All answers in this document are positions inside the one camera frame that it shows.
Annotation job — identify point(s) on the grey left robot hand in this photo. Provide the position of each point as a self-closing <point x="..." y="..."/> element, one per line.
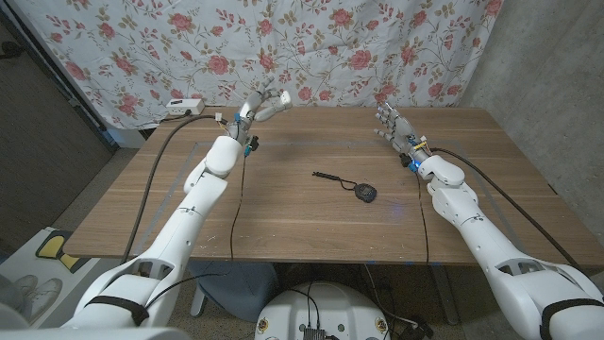
<point x="252" y="111"/>

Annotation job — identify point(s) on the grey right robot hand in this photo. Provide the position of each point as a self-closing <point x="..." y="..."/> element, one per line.
<point x="405" y="132"/>

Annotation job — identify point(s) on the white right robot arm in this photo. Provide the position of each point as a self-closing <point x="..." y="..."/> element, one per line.
<point x="491" y="245"/>

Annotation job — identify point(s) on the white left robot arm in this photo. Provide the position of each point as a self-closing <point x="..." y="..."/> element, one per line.
<point x="179" y="236"/>

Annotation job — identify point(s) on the white power strip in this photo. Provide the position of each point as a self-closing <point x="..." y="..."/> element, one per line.
<point x="185" y="107"/>

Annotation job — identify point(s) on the floral backdrop cloth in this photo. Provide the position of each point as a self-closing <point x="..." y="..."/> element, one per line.
<point x="283" y="47"/>

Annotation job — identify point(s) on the grey table leg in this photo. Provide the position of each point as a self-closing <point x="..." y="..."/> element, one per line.
<point x="446" y="297"/>

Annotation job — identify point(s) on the blue-grey chair under table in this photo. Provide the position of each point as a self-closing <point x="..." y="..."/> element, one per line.
<point x="245" y="288"/>

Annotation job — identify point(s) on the white robot torso base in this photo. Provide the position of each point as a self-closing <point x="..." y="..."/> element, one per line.
<point x="330" y="311"/>

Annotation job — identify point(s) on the white table leg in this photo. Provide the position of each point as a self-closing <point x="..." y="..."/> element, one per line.
<point x="198" y="302"/>

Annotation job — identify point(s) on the black power adapter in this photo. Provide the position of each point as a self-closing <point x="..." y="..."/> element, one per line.
<point x="417" y="331"/>

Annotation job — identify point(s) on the yellow and black floor pedal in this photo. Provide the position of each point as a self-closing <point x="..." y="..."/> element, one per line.
<point x="51" y="245"/>

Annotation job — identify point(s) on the white robot head edge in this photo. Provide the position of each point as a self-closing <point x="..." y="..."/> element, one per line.
<point x="94" y="334"/>

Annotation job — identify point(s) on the white shoe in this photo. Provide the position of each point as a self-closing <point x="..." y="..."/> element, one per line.
<point x="19" y="295"/>
<point x="47" y="295"/>

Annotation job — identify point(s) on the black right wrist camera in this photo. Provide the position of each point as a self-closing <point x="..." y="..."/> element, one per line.
<point x="406" y="160"/>

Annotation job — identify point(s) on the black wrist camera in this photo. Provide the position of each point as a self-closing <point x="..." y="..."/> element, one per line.
<point x="406" y="160"/>
<point x="253" y="143"/>

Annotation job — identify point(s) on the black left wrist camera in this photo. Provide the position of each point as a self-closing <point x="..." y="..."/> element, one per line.
<point x="253" y="143"/>

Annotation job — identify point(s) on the black door frame strip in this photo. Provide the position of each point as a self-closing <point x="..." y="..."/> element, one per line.
<point x="56" y="71"/>

